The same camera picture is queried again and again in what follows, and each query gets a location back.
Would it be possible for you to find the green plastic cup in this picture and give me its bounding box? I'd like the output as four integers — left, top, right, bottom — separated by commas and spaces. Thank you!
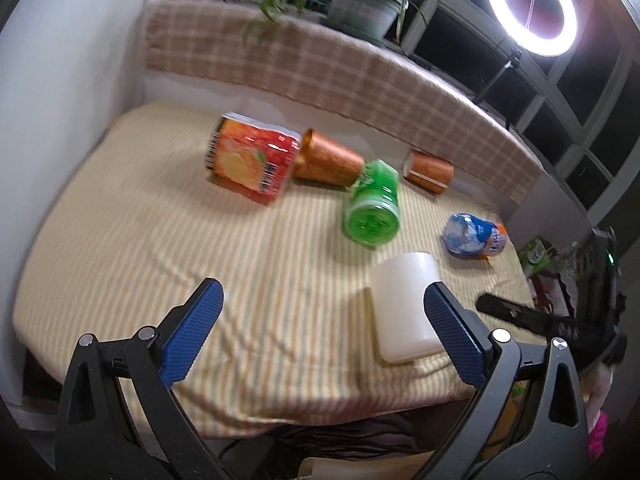
343, 159, 400, 247

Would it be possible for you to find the ring light on tripod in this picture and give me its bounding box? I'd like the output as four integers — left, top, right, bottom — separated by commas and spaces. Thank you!
473, 0, 578, 104

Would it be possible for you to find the orange paper cup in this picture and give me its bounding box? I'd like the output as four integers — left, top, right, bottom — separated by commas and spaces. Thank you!
402, 151, 454, 195

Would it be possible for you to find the white plastic cup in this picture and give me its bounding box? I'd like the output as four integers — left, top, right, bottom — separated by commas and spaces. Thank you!
369, 252, 444, 364

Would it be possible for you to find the green white paper bag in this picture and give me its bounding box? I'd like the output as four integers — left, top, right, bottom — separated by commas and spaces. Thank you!
518, 237, 558, 278

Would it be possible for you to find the blue Arctic Ocean cup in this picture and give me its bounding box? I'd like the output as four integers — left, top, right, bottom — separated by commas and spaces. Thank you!
442, 214, 508, 259

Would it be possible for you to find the red orange juice cup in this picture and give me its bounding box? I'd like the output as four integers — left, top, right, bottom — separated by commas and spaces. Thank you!
205, 112, 302, 204

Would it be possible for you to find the copper metallic cup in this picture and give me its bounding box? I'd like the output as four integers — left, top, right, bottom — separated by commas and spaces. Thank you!
292, 128, 364, 188

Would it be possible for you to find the plaid beige sill cloth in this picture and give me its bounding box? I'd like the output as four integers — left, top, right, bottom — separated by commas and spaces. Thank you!
144, 0, 544, 203

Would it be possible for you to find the striped yellow table cloth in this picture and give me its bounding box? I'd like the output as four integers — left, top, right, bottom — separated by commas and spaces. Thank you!
13, 103, 530, 438

